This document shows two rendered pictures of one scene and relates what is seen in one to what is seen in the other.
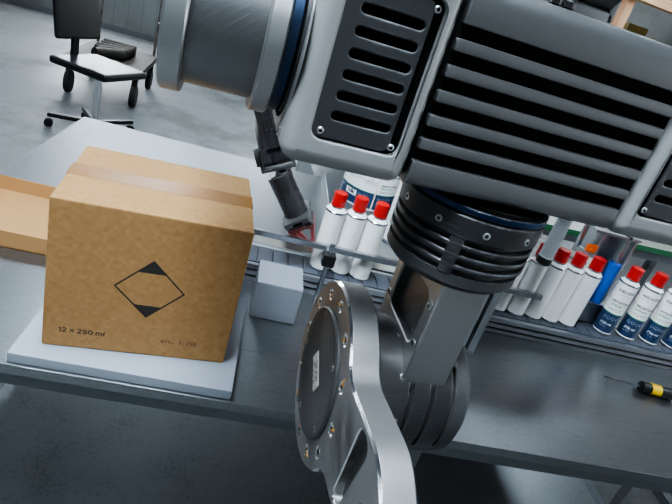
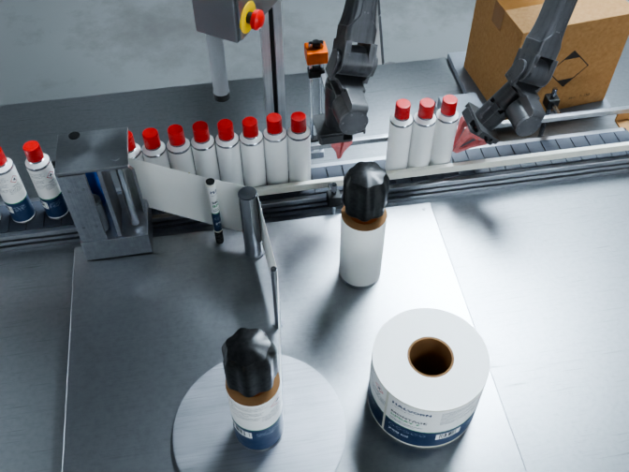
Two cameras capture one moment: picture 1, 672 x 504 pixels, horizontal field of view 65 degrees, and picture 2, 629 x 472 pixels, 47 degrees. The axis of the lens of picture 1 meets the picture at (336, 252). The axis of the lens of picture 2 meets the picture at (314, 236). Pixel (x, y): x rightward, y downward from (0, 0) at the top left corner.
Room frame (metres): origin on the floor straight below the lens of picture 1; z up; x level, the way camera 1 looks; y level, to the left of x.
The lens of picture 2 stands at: (2.43, -0.22, 2.12)
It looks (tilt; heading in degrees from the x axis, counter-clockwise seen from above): 51 degrees down; 182
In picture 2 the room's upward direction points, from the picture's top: straight up
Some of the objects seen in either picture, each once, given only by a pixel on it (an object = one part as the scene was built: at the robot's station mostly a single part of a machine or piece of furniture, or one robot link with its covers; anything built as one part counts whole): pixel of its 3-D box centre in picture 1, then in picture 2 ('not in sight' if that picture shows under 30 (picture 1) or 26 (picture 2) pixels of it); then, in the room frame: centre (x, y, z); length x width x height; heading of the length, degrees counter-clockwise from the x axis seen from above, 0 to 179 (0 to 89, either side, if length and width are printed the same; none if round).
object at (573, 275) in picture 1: (564, 286); (158, 167); (1.31, -0.60, 0.98); 0.05 x 0.05 x 0.20
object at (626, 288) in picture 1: (619, 300); not in sight; (1.35, -0.77, 0.98); 0.05 x 0.05 x 0.20
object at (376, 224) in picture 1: (370, 241); (399, 138); (1.20, -0.07, 0.98); 0.05 x 0.05 x 0.20
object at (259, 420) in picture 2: not in sight; (254, 390); (1.87, -0.34, 1.04); 0.09 x 0.09 x 0.29
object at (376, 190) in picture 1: (372, 180); (425, 376); (1.79, -0.04, 0.95); 0.20 x 0.20 x 0.14
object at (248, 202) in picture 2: not in sight; (251, 224); (1.46, -0.39, 0.97); 0.05 x 0.05 x 0.19
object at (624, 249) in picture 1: (587, 269); (107, 194); (1.42, -0.69, 1.01); 0.14 x 0.13 x 0.26; 102
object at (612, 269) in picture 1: (601, 288); (94, 189); (1.39, -0.73, 0.98); 0.03 x 0.03 x 0.17
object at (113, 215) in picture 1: (154, 253); (543, 41); (0.83, 0.31, 0.99); 0.30 x 0.24 x 0.27; 108
